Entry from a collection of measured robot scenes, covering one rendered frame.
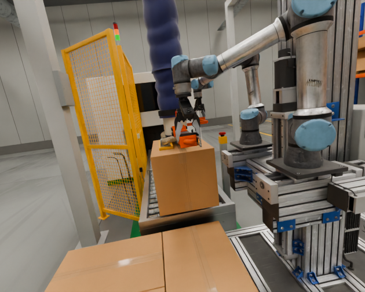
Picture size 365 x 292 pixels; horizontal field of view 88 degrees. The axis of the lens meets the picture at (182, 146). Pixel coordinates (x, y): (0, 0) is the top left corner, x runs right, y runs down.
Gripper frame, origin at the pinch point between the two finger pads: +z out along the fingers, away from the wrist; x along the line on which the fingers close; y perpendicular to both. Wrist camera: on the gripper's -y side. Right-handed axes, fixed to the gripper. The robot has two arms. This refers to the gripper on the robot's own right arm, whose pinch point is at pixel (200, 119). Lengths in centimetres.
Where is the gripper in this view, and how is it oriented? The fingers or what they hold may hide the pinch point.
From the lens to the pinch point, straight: 178.0
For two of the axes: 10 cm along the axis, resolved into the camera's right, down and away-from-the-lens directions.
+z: 1.3, 9.7, 2.2
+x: 9.8, -1.5, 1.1
